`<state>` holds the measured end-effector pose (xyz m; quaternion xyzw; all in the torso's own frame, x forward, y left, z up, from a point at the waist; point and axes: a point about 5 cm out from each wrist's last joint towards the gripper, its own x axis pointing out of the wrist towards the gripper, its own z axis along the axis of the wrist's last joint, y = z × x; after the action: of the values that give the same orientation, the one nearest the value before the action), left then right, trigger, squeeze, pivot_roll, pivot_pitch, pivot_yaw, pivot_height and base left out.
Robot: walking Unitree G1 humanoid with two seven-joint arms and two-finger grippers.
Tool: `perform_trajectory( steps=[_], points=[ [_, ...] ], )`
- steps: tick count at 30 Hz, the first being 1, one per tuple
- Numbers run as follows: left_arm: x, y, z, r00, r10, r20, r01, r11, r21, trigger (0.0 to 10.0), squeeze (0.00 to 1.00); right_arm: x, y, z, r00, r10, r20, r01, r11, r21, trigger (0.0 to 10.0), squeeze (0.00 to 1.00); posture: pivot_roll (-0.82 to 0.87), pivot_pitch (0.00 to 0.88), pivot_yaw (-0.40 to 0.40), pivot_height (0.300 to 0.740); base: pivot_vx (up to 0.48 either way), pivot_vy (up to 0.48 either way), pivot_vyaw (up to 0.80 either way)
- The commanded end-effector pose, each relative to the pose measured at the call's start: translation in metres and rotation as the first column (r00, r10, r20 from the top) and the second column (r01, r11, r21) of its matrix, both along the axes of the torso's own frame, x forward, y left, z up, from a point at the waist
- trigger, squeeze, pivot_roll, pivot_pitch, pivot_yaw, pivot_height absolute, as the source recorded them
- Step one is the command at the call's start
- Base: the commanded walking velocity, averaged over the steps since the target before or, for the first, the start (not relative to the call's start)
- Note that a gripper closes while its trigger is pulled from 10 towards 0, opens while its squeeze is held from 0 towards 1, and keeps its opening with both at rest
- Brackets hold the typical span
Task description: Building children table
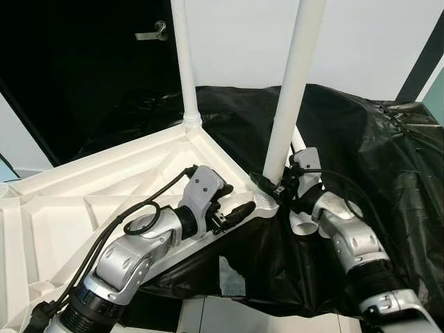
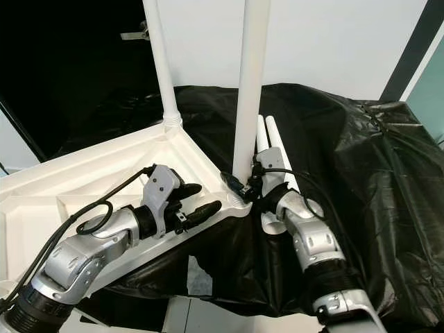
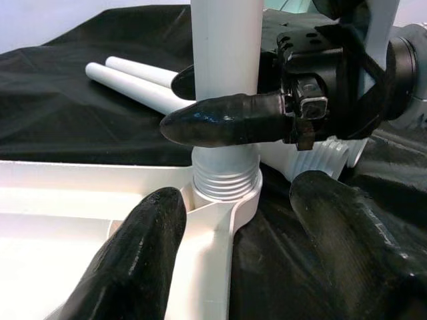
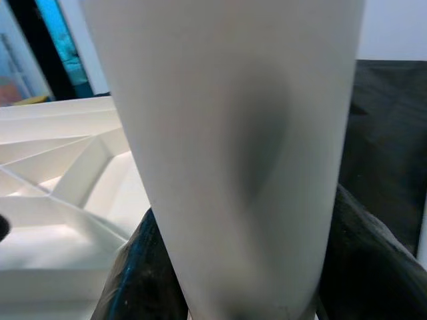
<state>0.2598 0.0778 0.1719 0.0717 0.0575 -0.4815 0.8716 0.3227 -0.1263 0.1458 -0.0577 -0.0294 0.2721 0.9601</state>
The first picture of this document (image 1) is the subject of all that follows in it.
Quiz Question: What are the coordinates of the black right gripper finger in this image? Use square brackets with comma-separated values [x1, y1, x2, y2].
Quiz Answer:
[252, 173, 282, 202]

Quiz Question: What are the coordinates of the black plastic cover sheet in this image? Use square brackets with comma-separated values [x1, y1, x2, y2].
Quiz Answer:
[76, 85, 444, 320]

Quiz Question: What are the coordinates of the teal glass panel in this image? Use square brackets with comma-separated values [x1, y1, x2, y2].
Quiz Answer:
[425, 59, 444, 126]

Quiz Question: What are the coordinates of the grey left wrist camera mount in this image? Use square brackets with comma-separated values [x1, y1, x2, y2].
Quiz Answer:
[182, 165, 226, 237]

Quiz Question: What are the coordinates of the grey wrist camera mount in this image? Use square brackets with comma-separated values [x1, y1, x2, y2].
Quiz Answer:
[291, 147, 323, 195]
[182, 165, 226, 237]

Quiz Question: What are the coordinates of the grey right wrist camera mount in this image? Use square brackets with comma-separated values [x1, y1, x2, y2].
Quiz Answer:
[291, 147, 323, 195]

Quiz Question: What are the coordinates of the silver door handle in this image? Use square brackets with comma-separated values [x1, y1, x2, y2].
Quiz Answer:
[135, 21, 167, 41]

